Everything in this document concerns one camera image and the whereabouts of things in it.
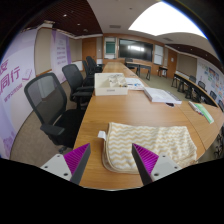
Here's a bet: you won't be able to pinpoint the green folder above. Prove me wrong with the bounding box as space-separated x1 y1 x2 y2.
194 102 215 125

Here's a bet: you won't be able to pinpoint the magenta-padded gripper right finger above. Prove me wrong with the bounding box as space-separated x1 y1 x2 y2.
131 143 184 186

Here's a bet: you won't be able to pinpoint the whiteboard with green sheet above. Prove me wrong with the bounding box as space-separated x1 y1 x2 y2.
104 36 118 60

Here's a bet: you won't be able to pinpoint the large black wall screen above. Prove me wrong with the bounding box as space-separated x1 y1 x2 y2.
118 38 154 63

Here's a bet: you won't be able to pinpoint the wooden door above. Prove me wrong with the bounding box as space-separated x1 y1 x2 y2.
82 37 98 63
166 48 178 79

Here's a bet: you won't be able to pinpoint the small dark side table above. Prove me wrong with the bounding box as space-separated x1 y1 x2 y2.
157 65 169 78

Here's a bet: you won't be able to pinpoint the narrow purple wall banner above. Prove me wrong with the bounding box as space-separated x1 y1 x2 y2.
50 29 72 84

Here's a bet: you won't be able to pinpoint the long wooden table row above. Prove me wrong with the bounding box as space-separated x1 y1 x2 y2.
171 72 224 111

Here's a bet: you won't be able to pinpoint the dark desk with chair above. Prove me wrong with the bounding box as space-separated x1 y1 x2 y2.
124 58 152 81

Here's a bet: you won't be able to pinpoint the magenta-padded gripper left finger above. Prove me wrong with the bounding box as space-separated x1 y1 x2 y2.
40 143 92 186

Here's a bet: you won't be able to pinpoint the white papers with blue print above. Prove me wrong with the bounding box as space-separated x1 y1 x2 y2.
124 77 146 92

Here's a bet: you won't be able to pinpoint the plain white whiteboard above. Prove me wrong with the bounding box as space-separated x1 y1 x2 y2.
153 44 165 66

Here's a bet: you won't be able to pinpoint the large white ceiling light panel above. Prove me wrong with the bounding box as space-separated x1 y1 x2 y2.
128 1 208 39

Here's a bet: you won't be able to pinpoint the white pack of markers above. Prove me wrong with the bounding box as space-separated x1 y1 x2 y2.
188 100 201 113

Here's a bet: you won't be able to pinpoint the white open cardboard box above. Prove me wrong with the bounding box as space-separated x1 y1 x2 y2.
94 72 129 97

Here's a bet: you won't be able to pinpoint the black mesh office chair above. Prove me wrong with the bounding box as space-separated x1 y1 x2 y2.
61 63 94 109
23 72 86 154

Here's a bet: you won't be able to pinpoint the cream zigzag knit towel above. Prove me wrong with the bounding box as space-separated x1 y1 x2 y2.
97 121 198 175

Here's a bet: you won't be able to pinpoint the large purple-lettered wall graphic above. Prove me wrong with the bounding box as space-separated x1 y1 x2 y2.
0 29 38 159

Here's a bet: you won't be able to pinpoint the colourful wall poster board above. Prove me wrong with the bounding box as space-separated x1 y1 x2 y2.
195 58 224 101

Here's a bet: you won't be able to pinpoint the group of black office chairs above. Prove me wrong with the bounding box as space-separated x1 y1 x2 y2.
81 55 104 79

